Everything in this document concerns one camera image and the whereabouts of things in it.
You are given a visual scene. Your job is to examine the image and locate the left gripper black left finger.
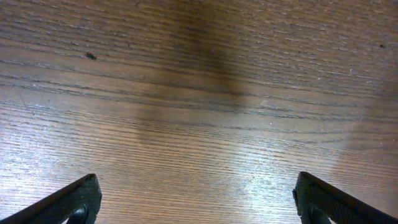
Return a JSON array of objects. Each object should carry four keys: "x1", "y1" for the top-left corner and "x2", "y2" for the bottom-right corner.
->
[{"x1": 1, "y1": 174, "x2": 102, "y2": 224}]

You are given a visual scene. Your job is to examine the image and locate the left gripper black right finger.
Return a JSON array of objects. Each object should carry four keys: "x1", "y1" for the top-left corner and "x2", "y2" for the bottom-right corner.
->
[{"x1": 292, "y1": 172, "x2": 397, "y2": 224}]

